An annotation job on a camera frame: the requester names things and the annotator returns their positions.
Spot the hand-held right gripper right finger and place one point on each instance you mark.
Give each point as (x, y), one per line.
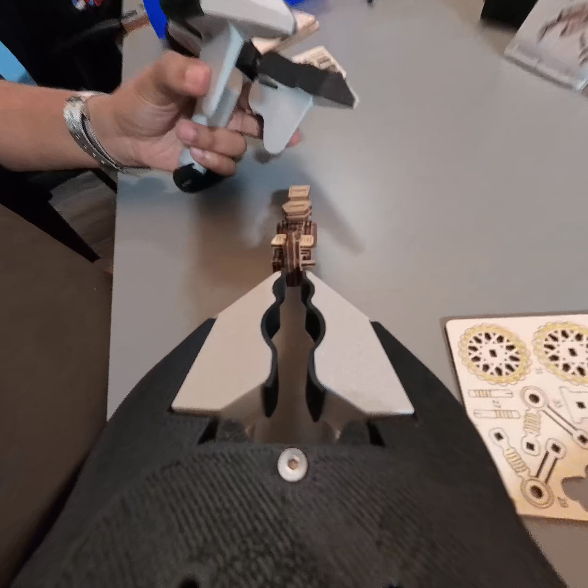
(358, 367)

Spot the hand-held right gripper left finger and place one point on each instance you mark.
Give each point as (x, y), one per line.
(225, 363)

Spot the wooden parts sheet with wheels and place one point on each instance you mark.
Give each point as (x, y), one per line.
(533, 388)

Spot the person's left forearm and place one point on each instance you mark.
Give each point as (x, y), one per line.
(32, 124)

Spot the person's left hand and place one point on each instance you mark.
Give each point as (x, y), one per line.
(138, 119)

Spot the black printed cloth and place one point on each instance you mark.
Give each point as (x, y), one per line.
(46, 36)

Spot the engraved wooden part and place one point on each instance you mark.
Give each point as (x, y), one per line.
(317, 57)

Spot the wooden model assembly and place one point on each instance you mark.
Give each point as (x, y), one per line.
(296, 239)

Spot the silver wristwatch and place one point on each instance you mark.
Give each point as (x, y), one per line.
(78, 124)

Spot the large blue box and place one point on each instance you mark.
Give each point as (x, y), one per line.
(154, 18)

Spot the plain wooden panel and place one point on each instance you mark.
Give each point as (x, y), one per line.
(298, 27)

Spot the printed paper sheets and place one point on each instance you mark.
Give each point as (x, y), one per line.
(551, 46)

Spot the black chair part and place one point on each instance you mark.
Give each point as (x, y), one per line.
(36, 202)

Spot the grey desk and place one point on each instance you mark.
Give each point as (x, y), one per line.
(413, 206)

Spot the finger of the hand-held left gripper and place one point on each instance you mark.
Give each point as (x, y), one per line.
(248, 18)

